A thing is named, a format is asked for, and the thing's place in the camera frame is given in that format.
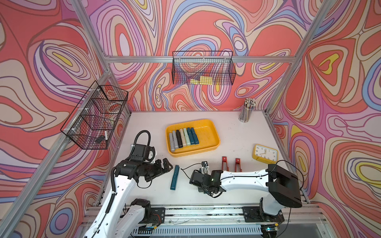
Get teal pliers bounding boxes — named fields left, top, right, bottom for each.
left=187, top=128, right=195, bottom=145
left=170, top=165, right=180, bottom=190
left=190, top=128, right=199, bottom=145

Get light green pliers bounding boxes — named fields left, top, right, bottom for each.
left=183, top=128, right=191, bottom=146

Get yellow plastic storage tray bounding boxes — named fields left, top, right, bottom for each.
left=165, top=119, right=220, bottom=157

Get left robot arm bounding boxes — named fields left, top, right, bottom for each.
left=83, top=145, right=173, bottom=238

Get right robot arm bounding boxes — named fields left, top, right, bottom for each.
left=189, top=164, right=302, bottom=216

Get red pliers left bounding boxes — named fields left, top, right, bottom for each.
left=221, top=156, right=229, bottom=171

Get red pliers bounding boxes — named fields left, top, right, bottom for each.
left=221, top=156, right=229, bottom=171
left=235, top=158, right=242, bottom=172

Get red pliers right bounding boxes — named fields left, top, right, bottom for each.
left=235, top=158, right=242, bottom=172

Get yellow alarm clock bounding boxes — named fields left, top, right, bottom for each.
left=252, top=144, right=278, bottom=164

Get pencil holder cup with pencils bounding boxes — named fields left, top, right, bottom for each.
left=239, top=98, right=257, bottom=123

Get yellow item in back basket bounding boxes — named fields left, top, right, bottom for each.
left=190, top=76, right=213, bottom=85

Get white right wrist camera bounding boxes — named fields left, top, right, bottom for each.
left=200, top=161, right=209, bottom=174

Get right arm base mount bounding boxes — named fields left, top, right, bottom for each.
left=242, top=206, right=285, bottom=224

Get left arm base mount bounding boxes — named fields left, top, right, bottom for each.
left=140, top=207, right=165, bottom=225

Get black wire basket left wall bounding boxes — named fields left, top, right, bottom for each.
left=61, top=82, right=129, bottom=150

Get black wire basket wall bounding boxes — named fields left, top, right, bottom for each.
left=172, top=50, right=237, bottom=85
left=61, top=82, right=129, bottom=150

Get black wire basket back wall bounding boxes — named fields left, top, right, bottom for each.
left=172, top=50, right=237, bottom=85

